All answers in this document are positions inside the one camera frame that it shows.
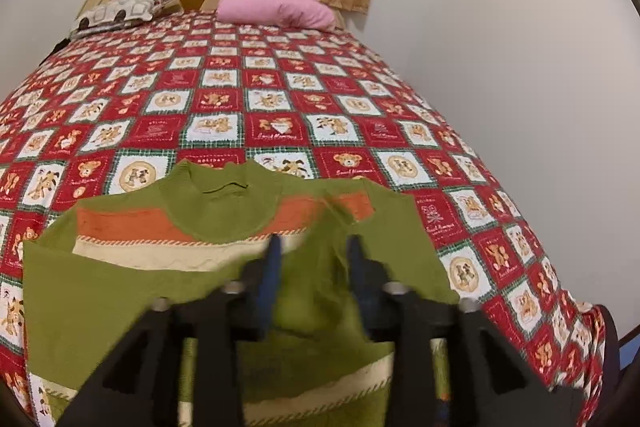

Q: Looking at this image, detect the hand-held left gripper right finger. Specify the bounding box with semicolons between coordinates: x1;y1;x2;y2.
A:
346;236;587;427

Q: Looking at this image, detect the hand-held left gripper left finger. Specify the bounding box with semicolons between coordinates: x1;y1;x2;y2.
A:
57;234;286;427

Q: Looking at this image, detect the green orange striped knit sweater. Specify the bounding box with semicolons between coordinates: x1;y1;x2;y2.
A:
22;159;461;427

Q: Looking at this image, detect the red checkered bear print blanket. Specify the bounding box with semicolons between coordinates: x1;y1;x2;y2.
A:
0;9;608;427

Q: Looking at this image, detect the pink pillow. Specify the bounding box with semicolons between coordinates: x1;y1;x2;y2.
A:
216;0;337;32

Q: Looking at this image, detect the grey white patterned pillow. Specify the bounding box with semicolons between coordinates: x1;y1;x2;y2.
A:
70;0;181;38

